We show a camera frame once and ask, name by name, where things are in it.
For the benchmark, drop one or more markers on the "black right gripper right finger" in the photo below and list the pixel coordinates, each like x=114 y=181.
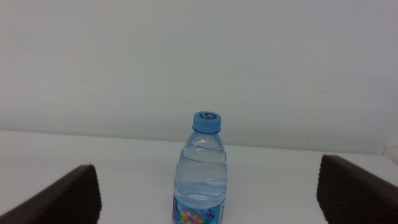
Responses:
x=354 y=196

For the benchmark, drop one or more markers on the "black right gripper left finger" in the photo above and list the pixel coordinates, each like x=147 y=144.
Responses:
x=71 y=199

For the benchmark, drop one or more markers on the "clear water bottle blue cap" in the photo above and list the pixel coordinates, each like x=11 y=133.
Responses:
x=200 y=174

